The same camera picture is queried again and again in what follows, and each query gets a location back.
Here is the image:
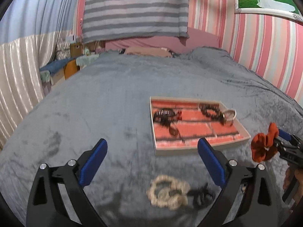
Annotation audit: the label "rust orange scrunchie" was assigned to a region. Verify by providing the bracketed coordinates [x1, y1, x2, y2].
[251, 123, 279, 163]

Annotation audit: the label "silver bangle bracelet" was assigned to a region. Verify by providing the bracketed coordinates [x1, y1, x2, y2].
[221, 108, 237, 126]

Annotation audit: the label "black braided cord amber pendant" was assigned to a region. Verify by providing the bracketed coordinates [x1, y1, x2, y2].
[152, 109, 180, 137]

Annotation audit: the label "person's right hand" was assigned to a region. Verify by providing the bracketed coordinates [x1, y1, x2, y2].
[283, 164, 302, 204]

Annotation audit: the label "black hair claw clip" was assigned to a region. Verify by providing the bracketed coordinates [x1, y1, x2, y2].
[187, 183, 216, 210]

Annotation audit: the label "cream satin scrunchie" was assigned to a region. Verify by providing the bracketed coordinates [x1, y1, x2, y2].
[146, 175, 191, 211]

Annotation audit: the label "white tray with red lining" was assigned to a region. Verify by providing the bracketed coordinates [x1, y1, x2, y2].
[149, 96, 251, 155]

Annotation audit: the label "white satin curtain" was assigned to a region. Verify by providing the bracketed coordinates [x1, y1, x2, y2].
[0, 30, 71, 147]

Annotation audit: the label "pink bed headboard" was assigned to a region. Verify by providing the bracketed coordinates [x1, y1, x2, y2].
[105, 28, 219, 54]

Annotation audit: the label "framed wedding photo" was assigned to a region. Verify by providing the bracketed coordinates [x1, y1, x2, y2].
[235, 0, 302, 23]

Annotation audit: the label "beige folded cloth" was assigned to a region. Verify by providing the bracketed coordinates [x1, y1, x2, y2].
[124, 47, 172, 58]

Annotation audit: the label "brown cardboard box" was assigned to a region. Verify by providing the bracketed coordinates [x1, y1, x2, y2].
[70, 43, 83, 58]

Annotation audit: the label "grey striped pillow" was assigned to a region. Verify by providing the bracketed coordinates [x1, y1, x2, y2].
[82, 0, 189, 43]

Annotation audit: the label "dark wooden bead bracelet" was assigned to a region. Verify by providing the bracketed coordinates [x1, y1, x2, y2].
[200, 103, 226, 125]

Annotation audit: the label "black hair tie red beads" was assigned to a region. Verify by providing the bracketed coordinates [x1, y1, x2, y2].
[165, 110, 182, 121]

